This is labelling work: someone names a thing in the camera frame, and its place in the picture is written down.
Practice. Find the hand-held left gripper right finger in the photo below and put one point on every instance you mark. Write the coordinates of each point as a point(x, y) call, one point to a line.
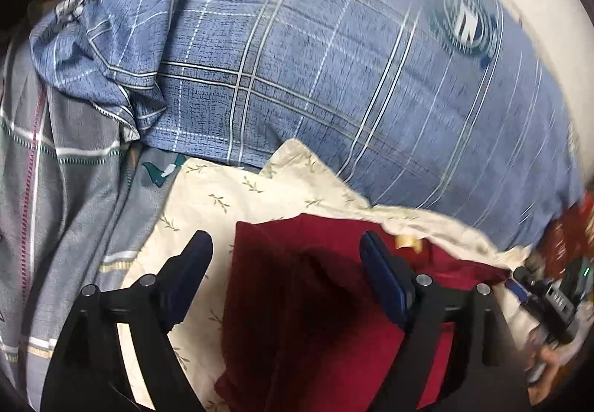
point(385, 277)

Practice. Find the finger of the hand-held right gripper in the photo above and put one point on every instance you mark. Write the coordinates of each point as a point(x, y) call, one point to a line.
point(516, 289)

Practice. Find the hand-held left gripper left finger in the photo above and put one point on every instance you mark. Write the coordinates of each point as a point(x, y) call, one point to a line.
point(185, 272)

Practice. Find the dark red sweater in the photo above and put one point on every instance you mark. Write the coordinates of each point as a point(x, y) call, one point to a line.
point(301, 300)

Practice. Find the person's right hand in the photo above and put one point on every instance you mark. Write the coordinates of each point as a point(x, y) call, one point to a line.
point(550, 361)

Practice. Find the red plastic bag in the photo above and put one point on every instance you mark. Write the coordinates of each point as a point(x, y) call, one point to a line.
point(568, 231)

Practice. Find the grey plaid blanket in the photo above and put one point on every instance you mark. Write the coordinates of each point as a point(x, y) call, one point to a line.
point(69, 207)

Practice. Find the blue plaid pillow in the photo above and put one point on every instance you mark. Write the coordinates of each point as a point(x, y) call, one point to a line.
point(325, 68)

